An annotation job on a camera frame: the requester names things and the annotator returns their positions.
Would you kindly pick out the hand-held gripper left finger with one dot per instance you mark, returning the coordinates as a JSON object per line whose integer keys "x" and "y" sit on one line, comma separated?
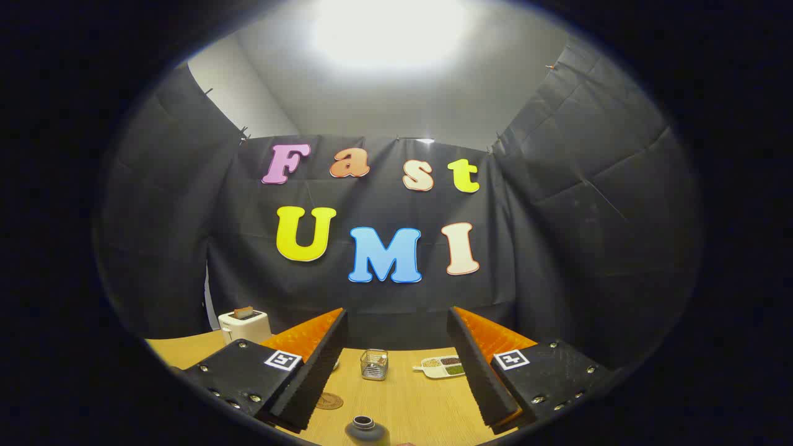
{"x": 310, "y": 378}

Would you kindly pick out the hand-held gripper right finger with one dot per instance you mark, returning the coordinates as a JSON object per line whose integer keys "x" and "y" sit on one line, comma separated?
{"x": 483, "y": 378}

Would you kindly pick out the round brown coaster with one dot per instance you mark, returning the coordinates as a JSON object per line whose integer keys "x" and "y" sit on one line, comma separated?
{"x": 331, "y": 401}

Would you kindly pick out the silver juice bottle green label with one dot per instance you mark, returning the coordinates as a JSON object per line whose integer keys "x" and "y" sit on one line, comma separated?
{"x": 367, "y": 432}

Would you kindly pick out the white divided plate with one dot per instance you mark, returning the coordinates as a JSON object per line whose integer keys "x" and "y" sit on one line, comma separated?
{"x": 441, "y": 367}

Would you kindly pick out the wooden table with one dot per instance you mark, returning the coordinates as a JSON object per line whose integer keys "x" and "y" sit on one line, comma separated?
{"x": 415, "y": 409}

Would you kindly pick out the white toaster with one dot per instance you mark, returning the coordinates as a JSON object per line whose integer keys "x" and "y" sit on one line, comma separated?
{"x": 245, "y": 328}

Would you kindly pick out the toast bread slice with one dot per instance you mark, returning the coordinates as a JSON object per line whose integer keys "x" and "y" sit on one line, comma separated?
{"x": 243, "y": 312}

